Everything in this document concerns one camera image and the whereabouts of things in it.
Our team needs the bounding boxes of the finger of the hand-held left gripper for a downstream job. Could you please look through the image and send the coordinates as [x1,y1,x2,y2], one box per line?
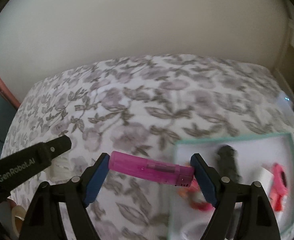
[40,134,72,161]

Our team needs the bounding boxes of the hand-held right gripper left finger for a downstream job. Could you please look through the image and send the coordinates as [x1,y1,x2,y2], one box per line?
[19,152,110,240]

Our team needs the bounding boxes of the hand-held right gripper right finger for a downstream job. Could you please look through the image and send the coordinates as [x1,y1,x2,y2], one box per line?
[190,153,281,240]

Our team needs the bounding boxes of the pink brown toy dog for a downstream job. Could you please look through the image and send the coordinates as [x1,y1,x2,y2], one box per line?
[177,182,214,212]

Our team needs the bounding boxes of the white smartwatch with black screen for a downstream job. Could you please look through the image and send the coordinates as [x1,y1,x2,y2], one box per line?
[50,154,73,180]

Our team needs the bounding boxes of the black toy car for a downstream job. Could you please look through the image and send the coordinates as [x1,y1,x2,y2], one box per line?
[216,145,241,183]

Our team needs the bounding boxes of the purple translucent lighter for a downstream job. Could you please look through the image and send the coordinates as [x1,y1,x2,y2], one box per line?
[108,151,195,187]

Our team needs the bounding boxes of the teal shallow cardboard box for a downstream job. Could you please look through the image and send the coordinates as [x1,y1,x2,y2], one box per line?
[167,132,294,240]

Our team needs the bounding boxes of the white charger block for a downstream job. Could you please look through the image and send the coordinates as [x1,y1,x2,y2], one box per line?
[258,167,274,193]

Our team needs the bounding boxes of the pink watch band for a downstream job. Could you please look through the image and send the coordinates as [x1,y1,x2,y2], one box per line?
[270,164,289,212]

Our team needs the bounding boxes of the beige tape roll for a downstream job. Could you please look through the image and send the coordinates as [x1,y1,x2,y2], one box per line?
[10,205,27,238]

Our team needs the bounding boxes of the pink board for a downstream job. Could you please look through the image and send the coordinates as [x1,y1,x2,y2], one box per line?
[0,76,21,108]

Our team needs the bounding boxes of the grey floral blanket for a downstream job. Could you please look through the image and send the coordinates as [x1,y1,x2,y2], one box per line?
[0,54,294,240]

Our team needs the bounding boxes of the white power strip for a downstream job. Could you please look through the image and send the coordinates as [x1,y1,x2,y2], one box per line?
[277,91,294,120]

